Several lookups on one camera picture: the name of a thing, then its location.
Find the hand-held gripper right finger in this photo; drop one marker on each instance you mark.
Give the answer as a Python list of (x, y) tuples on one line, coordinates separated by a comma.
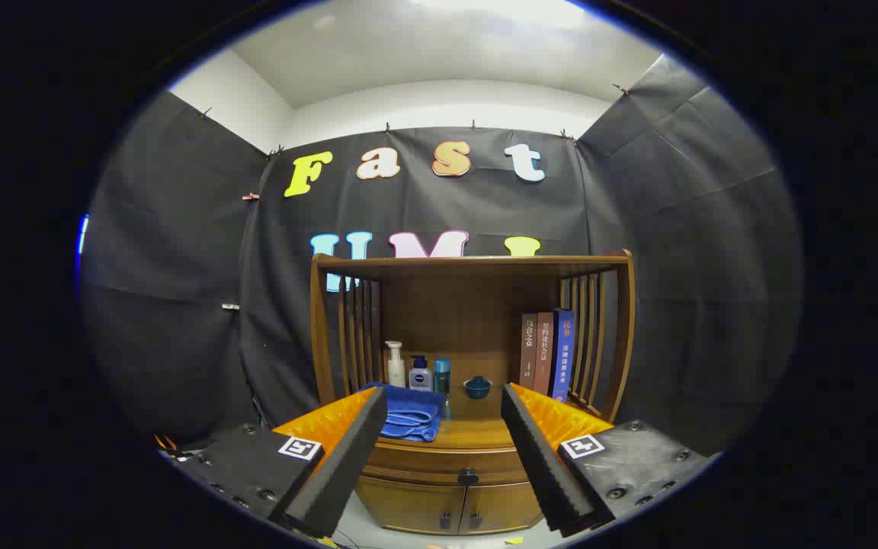
[(542, 465)]

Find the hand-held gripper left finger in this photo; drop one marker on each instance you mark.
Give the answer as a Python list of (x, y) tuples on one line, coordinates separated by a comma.
[(347, 465)]

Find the brown wooden drawer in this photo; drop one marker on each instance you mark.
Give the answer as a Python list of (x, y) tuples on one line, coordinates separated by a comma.
[(424, 461)]

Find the wooden cabinet door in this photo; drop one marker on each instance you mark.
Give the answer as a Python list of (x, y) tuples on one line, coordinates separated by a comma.
[(504, 507), (408, 507)]

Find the wooden countertop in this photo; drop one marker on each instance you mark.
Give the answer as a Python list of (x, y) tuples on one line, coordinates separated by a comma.
[(477, 431)]

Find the brown wooden cabinet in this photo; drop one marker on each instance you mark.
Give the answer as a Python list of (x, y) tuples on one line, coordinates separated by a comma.
[(454, 305)]

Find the folded blue towel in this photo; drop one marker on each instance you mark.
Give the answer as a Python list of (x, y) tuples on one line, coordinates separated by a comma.
[(412, 415)]

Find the blue lidded teacup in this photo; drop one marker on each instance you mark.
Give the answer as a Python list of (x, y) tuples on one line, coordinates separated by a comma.
[(477, 389)]

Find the white pump bottle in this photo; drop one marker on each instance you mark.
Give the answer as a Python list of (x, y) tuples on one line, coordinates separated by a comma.
[(396, 370)]

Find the blue book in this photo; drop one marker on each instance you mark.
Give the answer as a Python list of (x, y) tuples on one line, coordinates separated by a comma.
[(563, 354)]

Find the white bottle with blue cap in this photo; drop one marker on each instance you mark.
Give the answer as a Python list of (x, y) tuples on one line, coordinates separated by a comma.
[(421, 377)]

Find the reddish brown book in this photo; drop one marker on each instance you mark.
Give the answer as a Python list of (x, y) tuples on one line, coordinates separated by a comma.
[(544, 351)]

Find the dark brown book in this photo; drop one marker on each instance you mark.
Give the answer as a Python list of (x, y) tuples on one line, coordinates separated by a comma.
[(528, 351)]

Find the tall teal bottle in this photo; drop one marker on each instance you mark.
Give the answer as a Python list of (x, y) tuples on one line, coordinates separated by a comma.
[(442, 374)]

